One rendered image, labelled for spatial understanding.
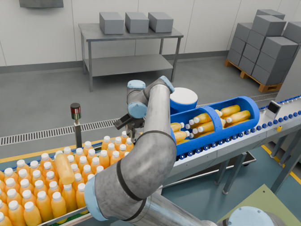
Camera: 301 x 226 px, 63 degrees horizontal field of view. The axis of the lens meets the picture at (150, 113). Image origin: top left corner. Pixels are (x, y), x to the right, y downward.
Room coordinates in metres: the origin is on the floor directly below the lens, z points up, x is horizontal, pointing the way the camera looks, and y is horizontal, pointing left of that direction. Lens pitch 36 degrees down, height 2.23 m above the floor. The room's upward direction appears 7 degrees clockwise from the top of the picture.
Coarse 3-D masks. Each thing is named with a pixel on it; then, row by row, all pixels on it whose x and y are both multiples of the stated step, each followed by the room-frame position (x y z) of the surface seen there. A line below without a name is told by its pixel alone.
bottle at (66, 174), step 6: (60, 156) 0.91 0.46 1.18; (66, 156) 0.93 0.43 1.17; (60, 162) 0.87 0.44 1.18; (66, 162) 0.87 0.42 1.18; (60, 168) 0.83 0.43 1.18; (66, 168) 0.83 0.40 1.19; (60, 174) 0.80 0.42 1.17; (66, 174) 0.79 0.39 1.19; (72, 174) 0.80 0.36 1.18; (60, 180) 0.78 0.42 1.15; (66, 180) 0.78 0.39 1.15; (72, 180) 0.80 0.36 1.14
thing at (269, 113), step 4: (272, 100) 1.99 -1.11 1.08; (272, 104) 1.95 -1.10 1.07; (276, 104) 1.93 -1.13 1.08; (268, 108) 1.96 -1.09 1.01; (272, 108) 1.93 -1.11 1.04; (276, 108) 1.91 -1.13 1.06; (268, 112) 1.96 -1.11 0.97; (272, 112) 1.93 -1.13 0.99; (276, 112) 1.91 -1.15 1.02; (268, 116) 1.95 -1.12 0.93; (272, 116) 1.92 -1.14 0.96
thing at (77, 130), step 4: (76, 128) 1.27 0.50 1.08; (80, 128) 1.29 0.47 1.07; (76, 132) 1.27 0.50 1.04; (80, 132) 1.28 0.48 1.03; (76, 136) 1.27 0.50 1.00; (80, 136) 1.28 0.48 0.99; (76, 140) 1.27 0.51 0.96; (80, 140) 1.28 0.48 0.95; (76, 144) 1.28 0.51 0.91; (80, 144) 1.28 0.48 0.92; (76, 148) 1.29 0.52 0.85
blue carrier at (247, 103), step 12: (240, 96) 1.76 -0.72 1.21; (204, 108) 1.50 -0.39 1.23; (216, 108) 1.72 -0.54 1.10; (252, 108) 1.62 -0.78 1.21; (180, 120) 1.51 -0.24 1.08; (216, 120) 1.40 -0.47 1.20; (252, 120) 1.56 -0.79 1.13; (216, 132) 1.35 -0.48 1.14; (228, 132) 1.42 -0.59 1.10; (240, 132) 1.52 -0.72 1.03; (180, 144) 1.18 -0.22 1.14; (192, 144) 1.23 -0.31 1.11; (204, 144) 1.30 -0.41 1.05
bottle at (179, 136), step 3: (174, 132) 1.27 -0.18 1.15; (177, 132) 1.27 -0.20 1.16; (180, 132) 1.28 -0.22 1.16; (183, 132) 1.29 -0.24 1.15; (186, 132) 1.30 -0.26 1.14; (177, 135) 1.25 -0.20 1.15; (180, 135) 1.25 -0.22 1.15; (183, 135) 1.26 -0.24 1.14; (186, 135) 1.29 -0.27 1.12; (177, 138) 1.23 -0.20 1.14; (180, 138) 1.24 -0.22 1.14; (183, 138) 1.25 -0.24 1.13; (177, 141) 1.23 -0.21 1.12; (180, 141) 1.25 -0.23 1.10
